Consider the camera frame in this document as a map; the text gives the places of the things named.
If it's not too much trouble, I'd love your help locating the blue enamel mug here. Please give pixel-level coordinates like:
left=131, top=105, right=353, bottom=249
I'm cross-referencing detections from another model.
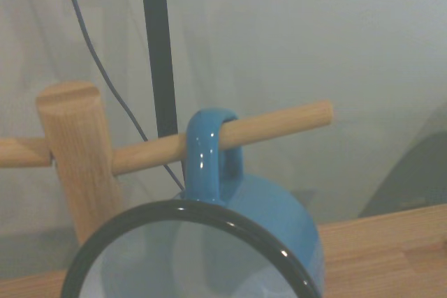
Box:
left=61, top=107, right=326, bottom=298

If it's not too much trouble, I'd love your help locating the wooden mug tree stand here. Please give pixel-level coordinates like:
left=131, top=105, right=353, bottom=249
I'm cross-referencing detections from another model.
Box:
left=0, top=81, right=334, bottom=247

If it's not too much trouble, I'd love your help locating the black camera stand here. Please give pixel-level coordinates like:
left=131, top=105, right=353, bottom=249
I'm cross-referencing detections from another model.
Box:
left=92, top=0, right=188, bottom=191

